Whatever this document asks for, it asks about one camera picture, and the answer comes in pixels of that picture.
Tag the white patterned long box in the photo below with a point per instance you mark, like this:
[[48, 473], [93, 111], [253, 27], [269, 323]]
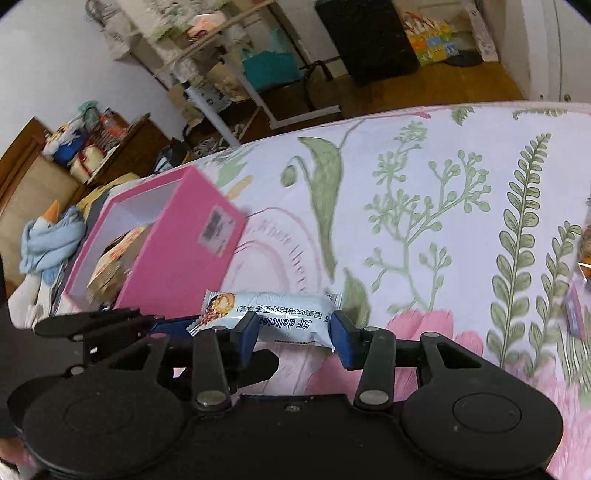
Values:
[[482, 32]]

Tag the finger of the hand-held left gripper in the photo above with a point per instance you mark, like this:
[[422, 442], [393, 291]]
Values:
[[171, 326], [258, 364]]

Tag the orange white snack packet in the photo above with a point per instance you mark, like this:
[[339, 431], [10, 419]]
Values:
[[127, 242]]

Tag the beige snack packet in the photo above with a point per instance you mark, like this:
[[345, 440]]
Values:
[[108, 281]]

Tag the black cabinet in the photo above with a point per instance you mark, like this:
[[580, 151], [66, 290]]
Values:
[[369, 37]]

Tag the floral bed sheet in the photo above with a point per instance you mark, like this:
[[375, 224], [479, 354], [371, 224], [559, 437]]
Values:
[[415, 277]]

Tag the dark bag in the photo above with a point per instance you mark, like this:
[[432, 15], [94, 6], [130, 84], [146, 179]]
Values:
[[173, 154]]

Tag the white cloth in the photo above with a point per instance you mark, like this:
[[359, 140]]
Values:
[[32, 300]]

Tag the wooden cabinet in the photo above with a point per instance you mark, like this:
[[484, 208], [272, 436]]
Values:
[[27, 184]]

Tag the blue white stuffed toy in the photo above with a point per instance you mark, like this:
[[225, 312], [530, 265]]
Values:
[[64, 141]]

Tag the purple snack packet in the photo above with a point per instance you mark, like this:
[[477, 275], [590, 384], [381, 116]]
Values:
[[577, 314]]

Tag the teal bag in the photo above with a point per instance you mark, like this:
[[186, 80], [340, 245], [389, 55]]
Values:
[[270, 69]]

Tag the blue plush toy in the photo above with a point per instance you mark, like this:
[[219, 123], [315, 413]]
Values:
[[51, 240]]

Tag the pink cardboard box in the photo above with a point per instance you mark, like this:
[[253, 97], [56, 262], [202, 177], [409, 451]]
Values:
[[184, 258]]

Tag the light blue snack packet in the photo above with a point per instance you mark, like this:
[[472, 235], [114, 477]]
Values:
[[286, 318]]

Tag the colourful printed box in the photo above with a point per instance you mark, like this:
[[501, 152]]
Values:
[[431, 44]]

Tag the white tote bag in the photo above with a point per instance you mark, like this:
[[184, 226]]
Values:
[[117, 39]]

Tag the cream box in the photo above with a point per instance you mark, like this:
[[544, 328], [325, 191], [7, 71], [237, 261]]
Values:
[[87, 161]]

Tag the brown paper bag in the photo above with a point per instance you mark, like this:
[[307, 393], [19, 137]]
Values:
[[228, 83]]

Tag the beige cushion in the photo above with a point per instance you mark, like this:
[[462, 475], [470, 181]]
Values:
[[106, 191]]

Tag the white cabinet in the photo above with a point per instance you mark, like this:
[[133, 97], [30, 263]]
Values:
[[568, 46]]

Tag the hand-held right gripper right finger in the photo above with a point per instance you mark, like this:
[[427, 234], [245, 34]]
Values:
[[346, 341]]

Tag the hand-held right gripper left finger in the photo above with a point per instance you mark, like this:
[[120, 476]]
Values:
[[247, 341]]

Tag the white blue printed bag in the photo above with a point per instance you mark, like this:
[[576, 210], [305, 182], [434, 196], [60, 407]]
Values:
[[207, 101]]

